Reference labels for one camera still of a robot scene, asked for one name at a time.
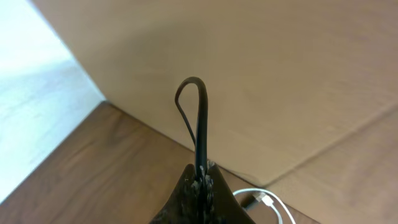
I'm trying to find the white USB cable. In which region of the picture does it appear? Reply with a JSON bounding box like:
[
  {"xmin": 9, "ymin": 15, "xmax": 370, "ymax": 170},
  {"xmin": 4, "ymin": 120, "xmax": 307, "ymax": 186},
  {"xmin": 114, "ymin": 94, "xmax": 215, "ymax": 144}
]
[{"xmin": 232, "ymin": 187, "xmax": 298, "ymax": 224}]

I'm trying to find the cardboard box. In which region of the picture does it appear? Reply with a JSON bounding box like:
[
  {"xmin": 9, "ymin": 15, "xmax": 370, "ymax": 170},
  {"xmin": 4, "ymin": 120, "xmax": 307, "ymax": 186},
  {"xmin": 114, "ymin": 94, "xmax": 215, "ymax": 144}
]
[{"xmin": 35, "ymin": 0, "xmax": 397, "ymax": 223}]

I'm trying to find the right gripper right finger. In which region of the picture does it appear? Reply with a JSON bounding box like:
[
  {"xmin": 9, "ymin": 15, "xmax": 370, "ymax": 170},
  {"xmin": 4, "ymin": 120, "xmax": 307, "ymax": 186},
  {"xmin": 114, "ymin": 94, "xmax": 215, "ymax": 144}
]
[{"xmin": 205, "ymin": 162, "xmax": 254, "ymax": 224}]

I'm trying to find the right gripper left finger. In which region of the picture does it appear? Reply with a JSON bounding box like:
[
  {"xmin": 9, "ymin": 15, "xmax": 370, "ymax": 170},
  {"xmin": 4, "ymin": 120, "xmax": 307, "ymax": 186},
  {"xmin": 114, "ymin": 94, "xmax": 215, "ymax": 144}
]
[{"xmin": 149, "ymin": 164, "xmax": 198, "ymax": 224}]

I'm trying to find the black USB cable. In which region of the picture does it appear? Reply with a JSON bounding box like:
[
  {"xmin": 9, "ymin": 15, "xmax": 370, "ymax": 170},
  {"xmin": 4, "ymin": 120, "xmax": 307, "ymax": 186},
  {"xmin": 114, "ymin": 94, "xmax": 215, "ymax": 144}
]
[{"xmin": 174, "ymin": 76, "xmax": 262, "ymax": 212}]

